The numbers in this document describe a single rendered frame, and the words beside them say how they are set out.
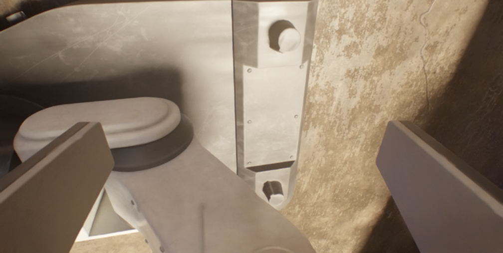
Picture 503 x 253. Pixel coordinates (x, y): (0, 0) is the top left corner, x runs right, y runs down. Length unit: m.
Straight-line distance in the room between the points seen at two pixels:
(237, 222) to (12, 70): 0.43
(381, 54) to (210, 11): 0.54
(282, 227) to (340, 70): 0.60
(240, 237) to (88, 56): 0.38
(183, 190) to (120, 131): 0.11
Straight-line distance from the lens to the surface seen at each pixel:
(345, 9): 0.73
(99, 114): 0.39
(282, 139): 0.56
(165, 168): 0.35
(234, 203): 0.29
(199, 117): 0.52
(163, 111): 0.37
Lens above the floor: 0.61
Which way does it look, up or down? 58 degrees down
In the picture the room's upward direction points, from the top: 157 degrees clockwise
